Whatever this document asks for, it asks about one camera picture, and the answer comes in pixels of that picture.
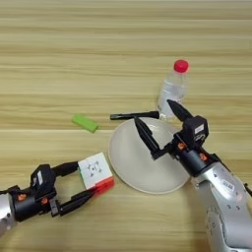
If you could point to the white round plate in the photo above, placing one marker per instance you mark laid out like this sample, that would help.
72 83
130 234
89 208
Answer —
131 167

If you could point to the labelled box on right gripper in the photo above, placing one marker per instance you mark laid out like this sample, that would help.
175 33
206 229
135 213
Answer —
196 131

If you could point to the labelled box on gripper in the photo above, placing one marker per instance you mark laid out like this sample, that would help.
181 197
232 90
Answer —
196 131
42 180

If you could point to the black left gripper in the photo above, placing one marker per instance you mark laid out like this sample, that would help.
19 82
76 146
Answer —
26 205

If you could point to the labelled box on left gripper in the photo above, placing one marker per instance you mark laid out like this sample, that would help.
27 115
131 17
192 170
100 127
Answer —
42 180

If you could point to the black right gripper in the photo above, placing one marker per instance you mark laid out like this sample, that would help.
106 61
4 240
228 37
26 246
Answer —
195 160

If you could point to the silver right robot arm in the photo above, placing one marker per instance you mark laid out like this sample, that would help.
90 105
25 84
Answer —
226 213

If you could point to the clear water bottle red cap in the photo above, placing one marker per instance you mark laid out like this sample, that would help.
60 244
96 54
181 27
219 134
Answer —
172 92

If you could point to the black marker pen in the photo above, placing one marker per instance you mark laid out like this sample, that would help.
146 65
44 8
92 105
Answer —
134 115

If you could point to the green rectangular block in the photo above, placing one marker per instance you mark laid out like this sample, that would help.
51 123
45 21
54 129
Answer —
84 123

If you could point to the colourful puzzle cube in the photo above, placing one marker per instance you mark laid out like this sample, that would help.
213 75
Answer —
93 170

